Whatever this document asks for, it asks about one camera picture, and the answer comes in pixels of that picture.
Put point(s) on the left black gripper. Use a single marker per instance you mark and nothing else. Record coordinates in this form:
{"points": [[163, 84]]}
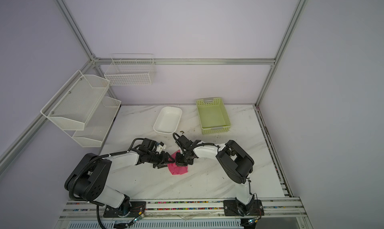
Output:
{"points": [[163, 160]]}

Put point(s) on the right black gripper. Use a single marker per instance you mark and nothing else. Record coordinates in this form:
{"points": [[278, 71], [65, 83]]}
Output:
{"points": [[178, 161]]}

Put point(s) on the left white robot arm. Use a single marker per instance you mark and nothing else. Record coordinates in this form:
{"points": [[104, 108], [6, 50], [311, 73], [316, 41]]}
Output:
{"points": [[88, 181]]}

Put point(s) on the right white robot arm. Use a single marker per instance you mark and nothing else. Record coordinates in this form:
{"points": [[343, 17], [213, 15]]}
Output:
{"points": [[235, 161]]}

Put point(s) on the white plastic tray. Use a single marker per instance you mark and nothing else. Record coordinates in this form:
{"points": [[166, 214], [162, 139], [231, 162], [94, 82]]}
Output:
{"points": [[168, 120]]}

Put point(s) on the green perforated plastic basket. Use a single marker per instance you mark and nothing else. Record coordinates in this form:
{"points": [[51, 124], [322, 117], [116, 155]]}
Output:
{"points": [[213, 115]]}

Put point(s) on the white mesh lower shelf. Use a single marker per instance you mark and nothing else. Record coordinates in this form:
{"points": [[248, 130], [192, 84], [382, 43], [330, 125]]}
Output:
{"points": [[95, 132]]}

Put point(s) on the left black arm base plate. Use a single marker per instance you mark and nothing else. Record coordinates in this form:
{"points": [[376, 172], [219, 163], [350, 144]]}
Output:
{"points": [[126, 210]]}

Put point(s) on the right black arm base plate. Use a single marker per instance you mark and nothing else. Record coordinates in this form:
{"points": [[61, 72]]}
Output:
{"points": [[236, 208]]}

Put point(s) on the white wire wall basket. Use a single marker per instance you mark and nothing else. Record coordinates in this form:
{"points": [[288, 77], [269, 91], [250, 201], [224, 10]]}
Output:
{"points": [[131, 70]]}

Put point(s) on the aluminium front rail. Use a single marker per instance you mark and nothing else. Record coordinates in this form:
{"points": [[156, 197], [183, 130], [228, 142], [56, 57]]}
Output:
{"points": [[191, 209]]}

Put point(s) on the aluminium frame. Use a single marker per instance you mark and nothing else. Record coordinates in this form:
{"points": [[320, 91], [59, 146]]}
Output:
{"points": [[18, 146]]}

